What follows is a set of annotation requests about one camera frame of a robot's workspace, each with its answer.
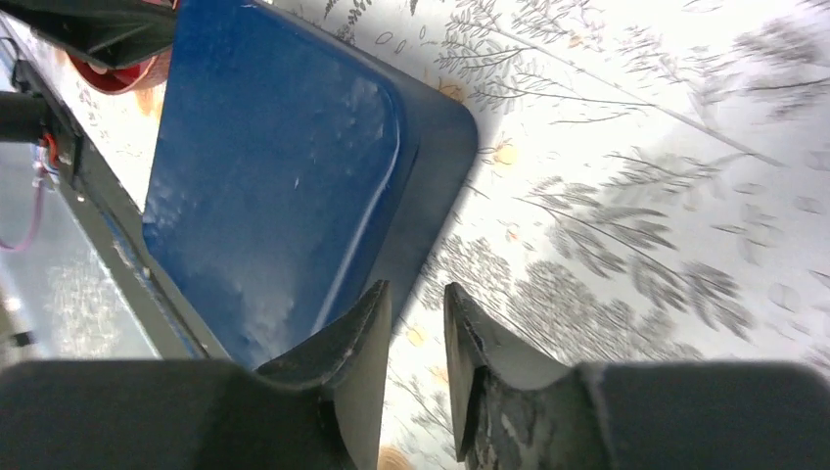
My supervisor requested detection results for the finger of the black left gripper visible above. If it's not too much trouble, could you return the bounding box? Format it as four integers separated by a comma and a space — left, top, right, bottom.
1, 0, 176, 69

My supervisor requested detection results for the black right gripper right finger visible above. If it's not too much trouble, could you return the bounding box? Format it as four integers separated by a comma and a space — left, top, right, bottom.
443, 283, 829, 469

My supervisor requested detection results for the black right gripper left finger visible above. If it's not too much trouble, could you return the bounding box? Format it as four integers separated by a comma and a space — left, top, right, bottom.
1, 281, 392, 469

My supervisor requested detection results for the navy box lid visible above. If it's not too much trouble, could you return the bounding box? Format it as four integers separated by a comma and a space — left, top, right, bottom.
143, 0, 479, 368

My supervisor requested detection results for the red round tray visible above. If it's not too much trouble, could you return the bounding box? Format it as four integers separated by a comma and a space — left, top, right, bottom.
69, 50, 171, 95

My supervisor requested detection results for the floral tablecloth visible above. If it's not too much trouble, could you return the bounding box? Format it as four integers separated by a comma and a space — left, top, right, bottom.
1, 1, 829, 469

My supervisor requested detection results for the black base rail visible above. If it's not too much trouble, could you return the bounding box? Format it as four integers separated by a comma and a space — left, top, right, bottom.
1, 17, 226, 358

